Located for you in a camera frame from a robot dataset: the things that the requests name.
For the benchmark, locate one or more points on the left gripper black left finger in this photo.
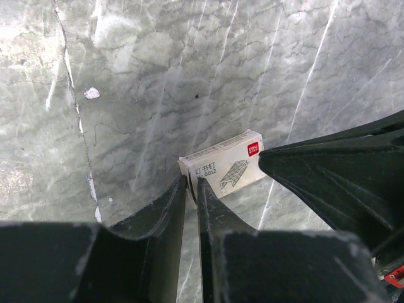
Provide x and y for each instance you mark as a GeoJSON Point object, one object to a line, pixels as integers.
{"type": "Point", "coordinates": [135, 260]}

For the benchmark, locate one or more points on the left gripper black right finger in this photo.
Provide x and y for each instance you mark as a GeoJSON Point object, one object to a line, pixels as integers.
{"type": "Point", "coordinates": [242, 264]}

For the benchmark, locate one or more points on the white staple box sleeve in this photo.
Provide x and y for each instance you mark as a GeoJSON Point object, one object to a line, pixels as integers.
{"type": "Point", "coordinates": [228, 166]}

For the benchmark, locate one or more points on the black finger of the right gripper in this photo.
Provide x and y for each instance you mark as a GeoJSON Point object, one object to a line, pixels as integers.
{"type": "Point", "coordinates": [353, 179]}

